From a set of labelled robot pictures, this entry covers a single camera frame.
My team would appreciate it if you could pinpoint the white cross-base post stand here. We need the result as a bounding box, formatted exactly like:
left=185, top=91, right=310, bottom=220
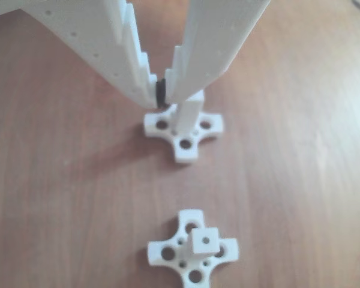
left=146, top=209, right=239, bottom=288
left=143, top=89, right=226, bottom=164

